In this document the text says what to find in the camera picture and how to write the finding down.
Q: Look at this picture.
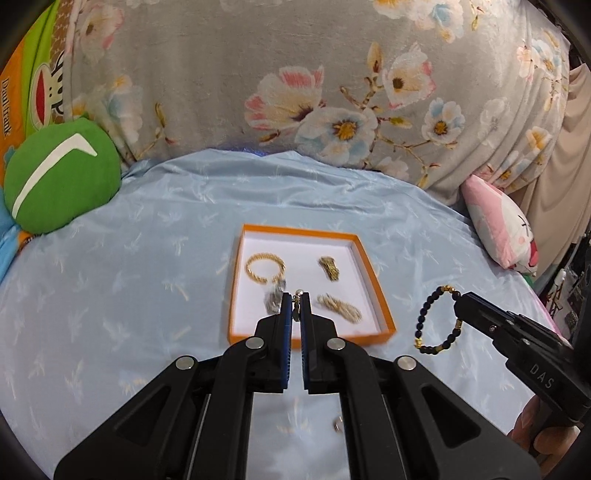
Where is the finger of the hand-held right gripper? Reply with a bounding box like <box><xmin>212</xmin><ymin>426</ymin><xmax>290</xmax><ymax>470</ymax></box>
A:
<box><xmin>454</xmin><ymin>301</ymin><xmax>523</xmax><ymax>364</ymax></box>
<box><xmin>462</xmin><ymin>291</ymin><xmax>521</xmax><ymax>325</ymax></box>

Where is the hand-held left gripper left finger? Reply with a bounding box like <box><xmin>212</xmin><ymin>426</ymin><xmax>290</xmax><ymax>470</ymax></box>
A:
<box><xmin>54</xmin><ymin>294</ymin><xmax>293</xmax><ymax>480</ymax></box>

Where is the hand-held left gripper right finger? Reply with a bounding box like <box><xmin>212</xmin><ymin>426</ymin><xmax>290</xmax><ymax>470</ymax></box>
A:
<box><xmin>300</xmin><ymin>294</ymin><xmax>541</xmax><ymax>480</ymax></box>

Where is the silver metal watch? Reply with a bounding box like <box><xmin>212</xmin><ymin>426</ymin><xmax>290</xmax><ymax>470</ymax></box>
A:
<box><xmin>262</xmin><ymin>279</ymin><xmax>288</xmax><ymax>317</ymax></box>

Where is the black bead bracelet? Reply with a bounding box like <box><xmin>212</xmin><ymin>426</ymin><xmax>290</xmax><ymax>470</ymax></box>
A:
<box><xmin>413</xmin><ymin>285</ymin><xmax>465</xmax><ymax>356</ymax></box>

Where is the pearl and gold chain bracelet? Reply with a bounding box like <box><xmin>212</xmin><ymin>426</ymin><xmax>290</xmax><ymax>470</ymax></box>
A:
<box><xmin>316</xmin><ymin>292</ymin><xmax>363</xmax><ymax>324</ymax></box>

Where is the gold wrist watch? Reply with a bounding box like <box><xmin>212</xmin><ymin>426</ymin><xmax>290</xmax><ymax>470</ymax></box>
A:
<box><xmin>318</xmin><ymin>256</ymin><xmax>343</xmax><ymax>282</ymax></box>

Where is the orange cardboard box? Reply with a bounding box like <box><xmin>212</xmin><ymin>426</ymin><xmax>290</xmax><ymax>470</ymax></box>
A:
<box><xmin>228</xmin><ymin>224</ymin><xmax>398</xmax><ymax>346</ymax></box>

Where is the gold cuff bracelet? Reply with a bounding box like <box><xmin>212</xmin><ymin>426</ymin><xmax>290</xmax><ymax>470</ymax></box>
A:
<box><xmin>245</xmin><ymin>252</ymin><xmax>286</xmax><ymax>285</ymax></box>

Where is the person's right hand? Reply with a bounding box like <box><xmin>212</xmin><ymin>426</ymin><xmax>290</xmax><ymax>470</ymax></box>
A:
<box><xmin>507</xmin><ymin>396</ymin><xmax>580</xmax><ymax>480</ymax></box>

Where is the pink cartoon pillow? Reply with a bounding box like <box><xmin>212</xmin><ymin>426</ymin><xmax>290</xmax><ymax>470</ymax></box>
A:
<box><xmin>462</xmin><ymin>175</ymin><xmax>539</xmax><ymax>278</ymax></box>

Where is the grey floral blanket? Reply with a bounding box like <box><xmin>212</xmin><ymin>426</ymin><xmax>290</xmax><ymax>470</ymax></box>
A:
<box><xmin>60</xmin><ymin>0</ymin><xmax>575</xmax><ymax>209</ymax></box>

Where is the green round cushion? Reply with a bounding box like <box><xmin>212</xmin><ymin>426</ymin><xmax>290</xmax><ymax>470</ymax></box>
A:
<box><xmin>3</xmin><ymin>117</ymin><xmax>123</xmax><ymax>234</ymax></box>

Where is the colourful cartoon printed blanket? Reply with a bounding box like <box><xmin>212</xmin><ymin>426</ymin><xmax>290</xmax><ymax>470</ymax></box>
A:
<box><xmin>0</xmin><ymin>0</ymin><xmax>81</xmax><ymax>282</ymax></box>

